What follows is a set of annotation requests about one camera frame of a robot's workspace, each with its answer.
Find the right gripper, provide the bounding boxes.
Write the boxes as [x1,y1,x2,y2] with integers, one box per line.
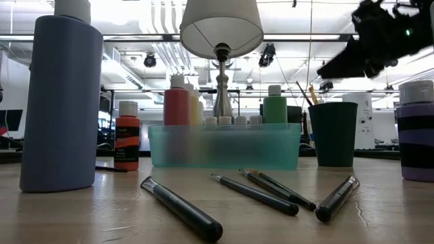
[317,0,399,79]

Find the black ceiling spotlight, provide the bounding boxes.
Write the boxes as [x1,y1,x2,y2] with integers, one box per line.
[143,52,157,68]
[258,43,277,68]
[318,79,335,92]

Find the dark green plastic cup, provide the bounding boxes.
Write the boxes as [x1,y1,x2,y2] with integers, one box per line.
[308,101,359,167]

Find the large red paint bottle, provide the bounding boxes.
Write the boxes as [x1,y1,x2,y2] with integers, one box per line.
[163,75,191,127]

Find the large light green paint bottle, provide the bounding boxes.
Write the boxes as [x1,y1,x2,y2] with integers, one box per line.
[262,84,288,125]

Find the teal translucent plastic bin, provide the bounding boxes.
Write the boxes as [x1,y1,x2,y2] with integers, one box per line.
[148,122,302,171]

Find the black handle paintbrush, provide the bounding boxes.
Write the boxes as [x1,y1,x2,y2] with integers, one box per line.
[315,174,361,224]
[210,173,300,217]
[239,168,301,205]

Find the paintbrush with yellow bristles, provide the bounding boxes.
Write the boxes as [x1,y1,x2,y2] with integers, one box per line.
[308,85,320,105]

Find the small orange paint bottle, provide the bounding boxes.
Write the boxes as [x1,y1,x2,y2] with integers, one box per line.
[113,100,141,171]

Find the long paintbrush orange bristles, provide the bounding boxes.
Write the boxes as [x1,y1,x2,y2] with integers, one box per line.
[95,165,129,173]

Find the white cylindrical appliance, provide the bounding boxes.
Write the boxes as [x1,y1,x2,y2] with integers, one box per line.
[341,91,376,150]

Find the silver table lamp white shade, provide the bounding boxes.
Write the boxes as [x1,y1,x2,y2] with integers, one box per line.
[179,0,264,119]

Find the small purple paint bottle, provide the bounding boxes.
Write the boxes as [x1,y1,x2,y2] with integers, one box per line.
[395,79,434,183]

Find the dark monitor screen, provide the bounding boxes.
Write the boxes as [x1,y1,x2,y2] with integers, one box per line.
[0,108,24,137]

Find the large blue paint bottle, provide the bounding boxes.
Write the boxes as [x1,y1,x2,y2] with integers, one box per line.
[19,0,104,193]

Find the paintbrush with orange bristles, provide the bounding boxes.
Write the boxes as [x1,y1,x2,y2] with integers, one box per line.
[247,168,317,212]

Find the large yellow paint bottle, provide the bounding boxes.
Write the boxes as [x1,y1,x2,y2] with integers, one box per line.
[188,88,200,126]

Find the black paintbrush white bristles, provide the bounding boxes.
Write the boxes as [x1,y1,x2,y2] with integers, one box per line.
[140,176,224,244]

